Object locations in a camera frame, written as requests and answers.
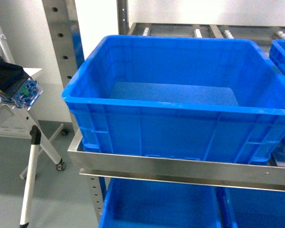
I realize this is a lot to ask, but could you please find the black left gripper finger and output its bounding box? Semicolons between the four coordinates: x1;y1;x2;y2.
0;61;30;98

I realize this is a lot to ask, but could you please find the red mushroom push button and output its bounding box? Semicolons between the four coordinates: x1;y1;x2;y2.
0;78;43;111

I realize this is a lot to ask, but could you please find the white table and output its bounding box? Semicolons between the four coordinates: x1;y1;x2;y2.
0;67;69;228

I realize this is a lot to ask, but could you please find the large blue crate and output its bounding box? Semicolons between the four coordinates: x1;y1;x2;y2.
62;35;285;164

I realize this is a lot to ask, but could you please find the lower right blue crate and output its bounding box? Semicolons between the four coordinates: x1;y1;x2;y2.
216;187;285;228

